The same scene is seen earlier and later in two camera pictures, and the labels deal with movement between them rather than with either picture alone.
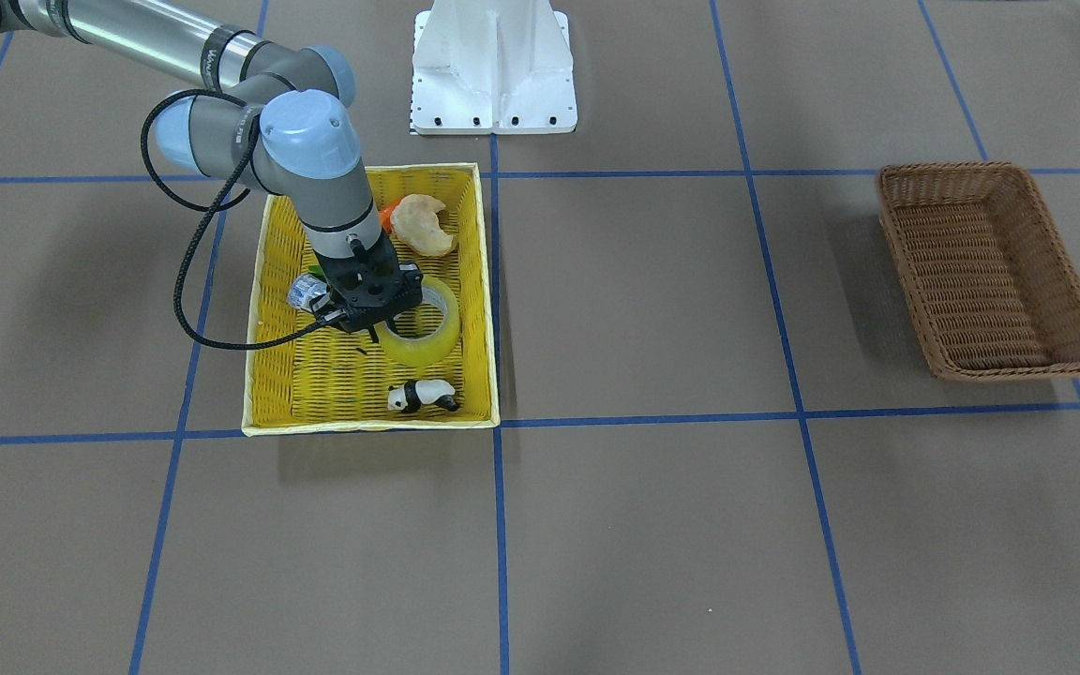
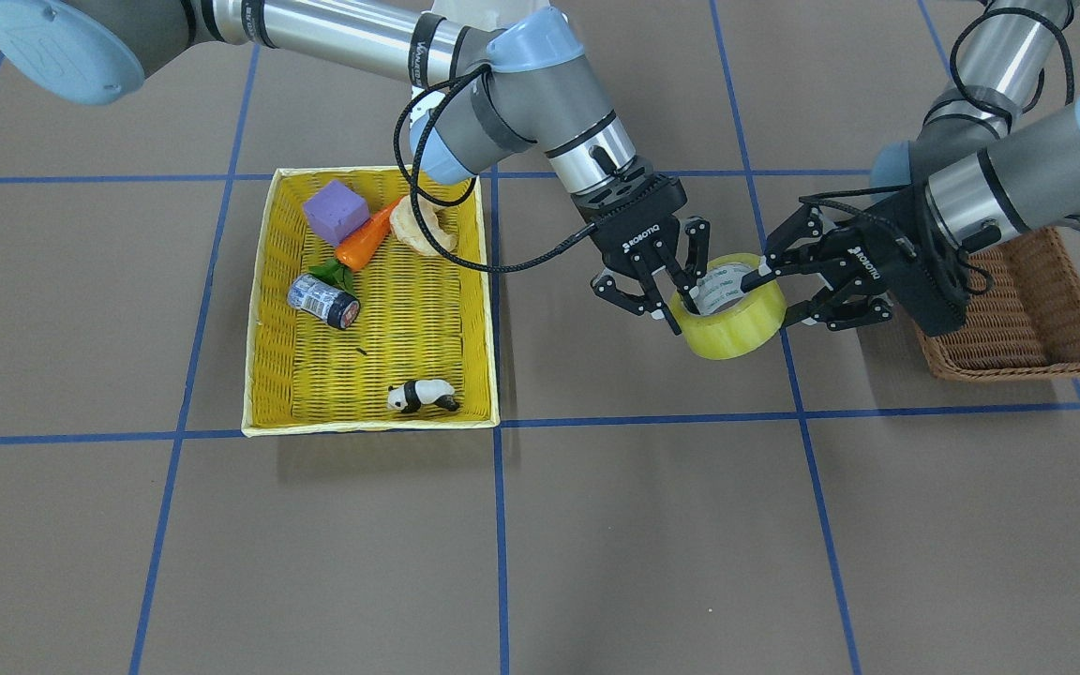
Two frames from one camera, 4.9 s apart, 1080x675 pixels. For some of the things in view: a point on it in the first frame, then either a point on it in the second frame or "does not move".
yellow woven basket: [307, 375] does not move
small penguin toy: [411, 395] does not move
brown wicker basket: [987, 274] does not move
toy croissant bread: [415, 220] does not move
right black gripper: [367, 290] -> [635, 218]
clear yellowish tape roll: [415, 352] -> [730, 322]
